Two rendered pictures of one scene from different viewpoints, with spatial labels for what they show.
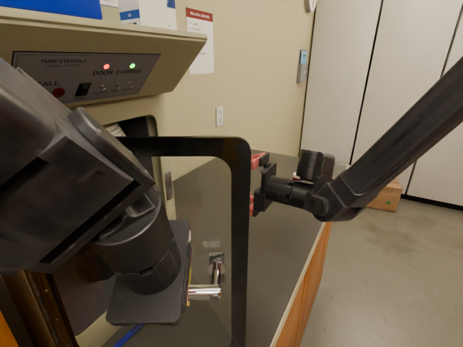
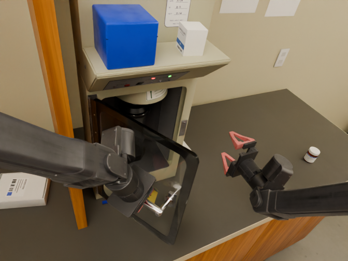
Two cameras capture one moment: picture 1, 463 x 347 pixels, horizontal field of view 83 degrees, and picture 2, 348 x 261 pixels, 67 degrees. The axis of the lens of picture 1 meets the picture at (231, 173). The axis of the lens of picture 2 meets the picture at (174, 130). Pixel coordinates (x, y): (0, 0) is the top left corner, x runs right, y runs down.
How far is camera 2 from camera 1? 0.34 m
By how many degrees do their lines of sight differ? 28
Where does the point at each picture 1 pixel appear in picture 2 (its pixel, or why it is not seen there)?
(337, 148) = not seen: outside the picture
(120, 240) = (112, 188)
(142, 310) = (119, 205)
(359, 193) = (278, 211)
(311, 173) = (269, 175)
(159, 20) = (197, 50)
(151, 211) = (125, 183)
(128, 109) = (168, 83)
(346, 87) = not seen: outside the picture
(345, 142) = not seen: outside the picture
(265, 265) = (228, 206)
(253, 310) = (199, 227)
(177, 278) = (136, 201)
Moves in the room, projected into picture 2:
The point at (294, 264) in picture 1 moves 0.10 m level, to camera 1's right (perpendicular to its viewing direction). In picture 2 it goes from (248, 217) to (274, 233)
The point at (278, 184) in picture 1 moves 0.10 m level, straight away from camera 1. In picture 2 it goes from (247, 168) to (264, 152)
